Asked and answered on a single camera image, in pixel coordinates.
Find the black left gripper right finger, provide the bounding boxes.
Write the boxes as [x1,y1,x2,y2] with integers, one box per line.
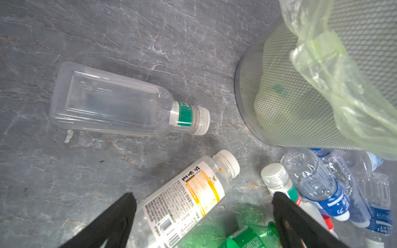
[272,192,348,248]

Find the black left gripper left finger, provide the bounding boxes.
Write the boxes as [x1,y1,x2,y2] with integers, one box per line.
[61,193,137,248]

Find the green soda bottle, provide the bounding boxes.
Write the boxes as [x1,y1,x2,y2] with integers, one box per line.
[219,222,282,248]

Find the slim clear bottle silver cap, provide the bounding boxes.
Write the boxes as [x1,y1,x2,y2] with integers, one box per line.
[261,163,329,231]

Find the clear bottle orange label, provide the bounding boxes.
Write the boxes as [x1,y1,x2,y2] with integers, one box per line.
[126,150,240,248]

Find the clear square bottle green label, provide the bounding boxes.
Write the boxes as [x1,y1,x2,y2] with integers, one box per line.
[49,62,210,137]

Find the water bottle near bin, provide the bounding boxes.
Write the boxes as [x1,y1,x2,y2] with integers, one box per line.
[340,150,384,179]

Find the mesh bin with green bag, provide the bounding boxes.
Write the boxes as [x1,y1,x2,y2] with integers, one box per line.
[235,1,397,160]

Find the clear bottle red cap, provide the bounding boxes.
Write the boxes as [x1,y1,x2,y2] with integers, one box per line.
[322,215,339,239]

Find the water bottle blue label centre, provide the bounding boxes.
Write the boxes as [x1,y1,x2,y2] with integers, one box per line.
[280,148,350,221]

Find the water bottle blue label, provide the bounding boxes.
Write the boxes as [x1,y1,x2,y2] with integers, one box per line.
[280,148,350,221]
[363,172,393,248]

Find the long clear bottle blue cap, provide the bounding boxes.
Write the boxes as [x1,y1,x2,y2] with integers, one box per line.
[312,148,371,228]

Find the water bottle blue label right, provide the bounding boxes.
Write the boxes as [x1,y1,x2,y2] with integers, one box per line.
[363,172,393,248]

